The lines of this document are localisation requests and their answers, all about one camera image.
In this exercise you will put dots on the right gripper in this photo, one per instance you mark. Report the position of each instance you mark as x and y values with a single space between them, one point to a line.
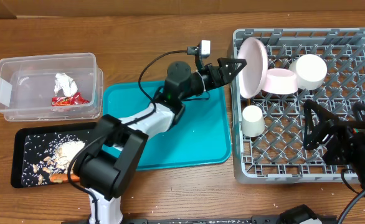
331 137

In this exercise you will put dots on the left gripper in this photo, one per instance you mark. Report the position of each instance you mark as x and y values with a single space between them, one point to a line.
223 71

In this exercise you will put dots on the pink plate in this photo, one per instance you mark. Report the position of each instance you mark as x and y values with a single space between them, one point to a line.
252 76

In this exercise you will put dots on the pink bowl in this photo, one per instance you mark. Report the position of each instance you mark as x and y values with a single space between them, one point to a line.
280 81

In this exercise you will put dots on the white bowl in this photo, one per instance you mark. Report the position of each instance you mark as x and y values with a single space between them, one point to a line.
310 71

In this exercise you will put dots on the white plastic cup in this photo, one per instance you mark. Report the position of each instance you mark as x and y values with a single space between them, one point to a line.
253 123

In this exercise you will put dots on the red snack wrapper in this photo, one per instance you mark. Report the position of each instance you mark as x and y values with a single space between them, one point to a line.
76 99

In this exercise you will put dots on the white tissue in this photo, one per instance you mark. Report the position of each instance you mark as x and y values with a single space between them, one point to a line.
66 84

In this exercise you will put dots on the orange carrot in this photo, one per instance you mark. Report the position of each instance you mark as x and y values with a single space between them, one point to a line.
62 178

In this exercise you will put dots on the peanut and rice scraps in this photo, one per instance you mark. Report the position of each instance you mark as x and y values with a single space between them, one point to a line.
49 153

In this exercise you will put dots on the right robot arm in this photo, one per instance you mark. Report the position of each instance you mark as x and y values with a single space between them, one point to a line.
347 143

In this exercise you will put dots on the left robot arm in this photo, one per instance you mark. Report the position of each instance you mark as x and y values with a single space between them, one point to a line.
108 162

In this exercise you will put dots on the grey dishwasher rack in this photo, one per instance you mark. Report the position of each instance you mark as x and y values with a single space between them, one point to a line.
277 156

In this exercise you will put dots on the teal serving tray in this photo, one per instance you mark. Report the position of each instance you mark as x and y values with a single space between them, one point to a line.
201 137

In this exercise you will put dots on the clear plastic bin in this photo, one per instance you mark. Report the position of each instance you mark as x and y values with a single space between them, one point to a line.
28 87

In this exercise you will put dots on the black plastic bin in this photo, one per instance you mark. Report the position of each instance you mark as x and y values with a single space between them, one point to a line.
19 145

